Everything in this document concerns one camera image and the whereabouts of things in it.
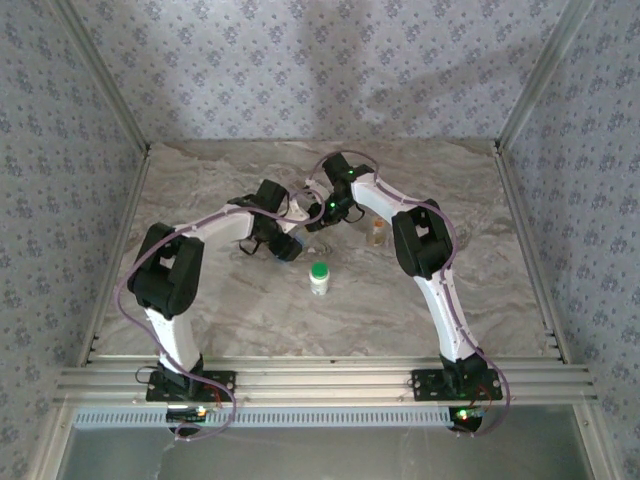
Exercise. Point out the aluminium side rail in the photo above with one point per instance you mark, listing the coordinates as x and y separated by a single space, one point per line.
529 250
114 250

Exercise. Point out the aluminium frame leg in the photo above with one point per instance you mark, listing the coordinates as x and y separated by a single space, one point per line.
597 445
52 445

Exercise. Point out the grey metal base panel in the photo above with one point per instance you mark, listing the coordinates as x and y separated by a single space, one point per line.
325 455

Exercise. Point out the long aluminium frame beam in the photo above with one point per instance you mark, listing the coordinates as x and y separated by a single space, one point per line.
325 380

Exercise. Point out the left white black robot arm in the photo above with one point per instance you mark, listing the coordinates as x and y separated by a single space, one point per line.
172 335

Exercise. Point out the clear bottle blue cap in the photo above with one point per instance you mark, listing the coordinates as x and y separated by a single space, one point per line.
300 244

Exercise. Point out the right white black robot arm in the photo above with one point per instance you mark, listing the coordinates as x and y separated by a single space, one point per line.
450 320

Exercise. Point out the small circuit board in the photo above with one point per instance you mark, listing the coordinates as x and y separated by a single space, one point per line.
467 415
187 414

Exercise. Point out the aluminium corner post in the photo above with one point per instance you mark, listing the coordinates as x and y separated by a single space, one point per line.
541 75
111 85

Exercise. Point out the white pill bottle green cap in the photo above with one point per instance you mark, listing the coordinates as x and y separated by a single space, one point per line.
320 282

